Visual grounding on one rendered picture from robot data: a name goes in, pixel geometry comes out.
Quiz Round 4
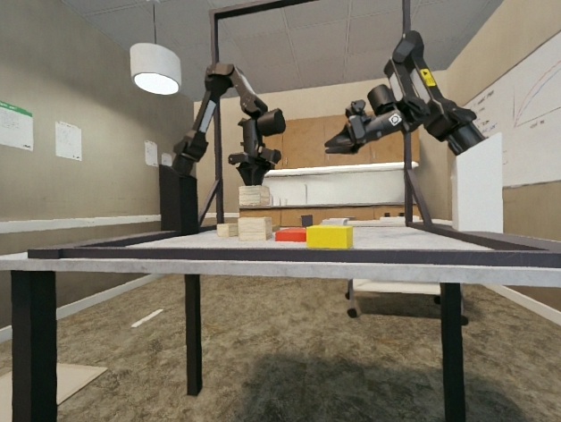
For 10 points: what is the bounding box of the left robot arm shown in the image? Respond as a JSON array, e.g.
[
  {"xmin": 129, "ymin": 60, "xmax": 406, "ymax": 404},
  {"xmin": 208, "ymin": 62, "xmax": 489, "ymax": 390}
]
[{"xmin": 367, "ymin": 30, "xmax": 487, "ymax": 156}]

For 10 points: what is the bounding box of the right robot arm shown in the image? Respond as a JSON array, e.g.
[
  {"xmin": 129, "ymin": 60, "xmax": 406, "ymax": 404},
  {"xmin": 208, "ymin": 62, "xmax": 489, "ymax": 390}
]
[{"xmin": 167, "ymin": 63, "xmax": 286, "ymax": 177}]

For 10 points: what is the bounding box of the yellow rectangular block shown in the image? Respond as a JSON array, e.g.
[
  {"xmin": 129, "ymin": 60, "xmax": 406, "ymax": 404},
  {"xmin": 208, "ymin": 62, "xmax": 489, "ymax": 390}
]
[{"xmin": 306, "ymin": 225, "xmax": 353, "ymax": 249}]

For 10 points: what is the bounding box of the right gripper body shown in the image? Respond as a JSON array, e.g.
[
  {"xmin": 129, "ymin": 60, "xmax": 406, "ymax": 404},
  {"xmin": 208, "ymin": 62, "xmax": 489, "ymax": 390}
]
[{"xmin": 228, "ymin": 137, "xmax": 275, "ymax": 171}]

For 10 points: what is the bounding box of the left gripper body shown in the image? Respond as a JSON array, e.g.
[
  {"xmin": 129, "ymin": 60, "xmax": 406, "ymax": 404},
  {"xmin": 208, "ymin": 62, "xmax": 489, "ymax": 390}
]
[{"xmin": 348, "ymin": 115, "xmax": 384, "ymax": 155}]

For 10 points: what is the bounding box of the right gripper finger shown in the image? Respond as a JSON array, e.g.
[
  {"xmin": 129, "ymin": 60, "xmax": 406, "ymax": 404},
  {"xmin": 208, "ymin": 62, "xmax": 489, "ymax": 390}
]
[
  {"xmin": 236, "ymin": 165, "xmax": 258, "ymax": 186},
  {"xmin": 254, "ymin": 169, "xmax": 270, "ymax": 186}
]

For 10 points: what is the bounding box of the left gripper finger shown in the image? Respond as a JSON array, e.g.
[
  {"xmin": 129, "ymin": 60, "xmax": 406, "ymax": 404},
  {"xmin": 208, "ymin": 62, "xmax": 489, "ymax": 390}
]
[
  {"xmin": 324, "ymin": 122, "xmax": 355, "ymax": 148},
  {"xmin": 325, "ymin": 147, "xmax": 351, "ymax": 155}
]

